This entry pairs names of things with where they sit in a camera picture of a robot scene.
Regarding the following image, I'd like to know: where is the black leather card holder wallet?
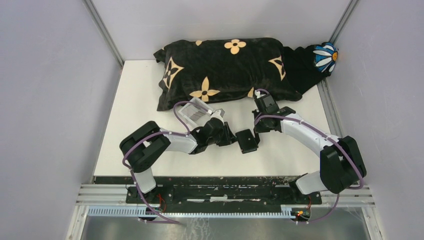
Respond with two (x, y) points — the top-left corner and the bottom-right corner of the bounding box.
(235, 129), (260, 154)

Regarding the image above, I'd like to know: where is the white plastic card tray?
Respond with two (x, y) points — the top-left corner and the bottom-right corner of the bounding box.
(173, 97), (215, 128)

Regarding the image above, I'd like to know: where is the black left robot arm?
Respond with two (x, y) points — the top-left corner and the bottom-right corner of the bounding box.
(119, 117), (237, 204)

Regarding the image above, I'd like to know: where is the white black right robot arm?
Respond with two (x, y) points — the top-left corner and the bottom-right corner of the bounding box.
(253, 90), (367, 204)

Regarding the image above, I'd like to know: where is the black cloth with daisy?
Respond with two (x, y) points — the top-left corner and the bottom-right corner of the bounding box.
(283, 42), (339, 94)

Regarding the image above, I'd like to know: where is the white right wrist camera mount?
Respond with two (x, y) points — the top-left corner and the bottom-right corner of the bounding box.
(252, 88), (269, 100)

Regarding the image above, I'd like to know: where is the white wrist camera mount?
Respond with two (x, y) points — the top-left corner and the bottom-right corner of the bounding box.
(210, 108), (225, 123)
(252, 88), (269, 100)

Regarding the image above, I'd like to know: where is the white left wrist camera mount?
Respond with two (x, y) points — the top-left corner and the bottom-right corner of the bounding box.
(210, 108), (225, 123)

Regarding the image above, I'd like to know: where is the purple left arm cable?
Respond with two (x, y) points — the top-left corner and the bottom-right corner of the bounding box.
(121, 100), (213, 173)

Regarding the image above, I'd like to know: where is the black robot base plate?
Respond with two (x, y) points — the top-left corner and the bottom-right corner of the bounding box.
(125, 175), (323, 215)

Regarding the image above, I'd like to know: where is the white slotted cable duct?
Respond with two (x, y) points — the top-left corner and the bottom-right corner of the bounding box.
(86, 205), (296, 219)

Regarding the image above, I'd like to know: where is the aluminium frame rail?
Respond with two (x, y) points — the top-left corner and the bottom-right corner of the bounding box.
(76, 184), (376, 208)

